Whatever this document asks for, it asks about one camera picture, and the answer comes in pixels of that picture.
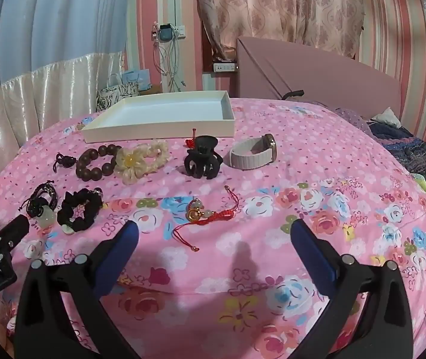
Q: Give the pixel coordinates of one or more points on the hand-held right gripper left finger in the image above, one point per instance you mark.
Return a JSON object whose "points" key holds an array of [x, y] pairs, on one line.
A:
{"points": [[123, 246]]}

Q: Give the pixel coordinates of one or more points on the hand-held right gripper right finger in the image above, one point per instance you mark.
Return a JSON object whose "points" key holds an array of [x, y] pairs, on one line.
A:
{"points": [[310, 254]]}

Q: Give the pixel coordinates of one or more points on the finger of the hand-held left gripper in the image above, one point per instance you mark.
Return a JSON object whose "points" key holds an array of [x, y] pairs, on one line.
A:
{"points": [[12, 231]]}

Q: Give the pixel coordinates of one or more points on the cream flower scrunchie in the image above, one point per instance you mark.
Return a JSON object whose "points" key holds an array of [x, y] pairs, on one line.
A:
{"points": [[130, 162]]}

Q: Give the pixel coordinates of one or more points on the watch with white band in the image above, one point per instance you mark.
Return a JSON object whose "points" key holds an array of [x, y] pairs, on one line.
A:
{"points": [[243, 158]]}

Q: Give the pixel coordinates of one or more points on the black claw hair clip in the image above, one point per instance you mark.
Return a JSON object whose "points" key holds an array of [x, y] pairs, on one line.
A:
{"points": [[201, 153]]}

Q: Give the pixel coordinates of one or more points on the white shallow box tray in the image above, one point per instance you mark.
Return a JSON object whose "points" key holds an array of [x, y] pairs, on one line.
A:
{"points": [[153, 114]]}

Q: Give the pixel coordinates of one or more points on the black scrunchie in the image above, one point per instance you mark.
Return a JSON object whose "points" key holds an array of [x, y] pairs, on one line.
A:
{"points": [[67, 217]]}

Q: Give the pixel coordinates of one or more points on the white satin cloth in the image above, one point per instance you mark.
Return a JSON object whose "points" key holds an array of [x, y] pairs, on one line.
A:
{"points": [[29, 101]]}

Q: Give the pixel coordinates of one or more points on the purple dotted pillow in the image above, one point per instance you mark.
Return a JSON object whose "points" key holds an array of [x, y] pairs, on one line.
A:
{"points": [[351, 119]]}

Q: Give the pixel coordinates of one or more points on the dark patterned blanket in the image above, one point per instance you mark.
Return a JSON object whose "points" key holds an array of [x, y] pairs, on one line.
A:
{"points": [[415, 149]]}

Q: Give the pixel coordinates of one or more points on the floral print tote bag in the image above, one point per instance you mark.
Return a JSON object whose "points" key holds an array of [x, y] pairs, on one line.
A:
{"points": [[117, 95]]}

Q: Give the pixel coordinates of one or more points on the light blue gift bag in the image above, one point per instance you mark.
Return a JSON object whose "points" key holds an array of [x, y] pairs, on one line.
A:
{"points": [[136, 78]]}

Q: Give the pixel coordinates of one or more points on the pink bed headboard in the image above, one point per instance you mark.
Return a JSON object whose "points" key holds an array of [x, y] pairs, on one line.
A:
{"points": [[310, 71]]}

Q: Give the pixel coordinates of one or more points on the white power strip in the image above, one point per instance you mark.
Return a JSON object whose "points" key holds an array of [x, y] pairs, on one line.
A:
{"points": [[224, 67]]}

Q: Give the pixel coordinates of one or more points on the pink patterned curtain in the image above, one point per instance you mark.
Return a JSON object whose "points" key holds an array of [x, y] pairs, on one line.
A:
{"points": [[273, 7]]}

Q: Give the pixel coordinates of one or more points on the white wall socket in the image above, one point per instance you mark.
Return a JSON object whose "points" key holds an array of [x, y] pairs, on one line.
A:
{"points": [[181, 33]]}

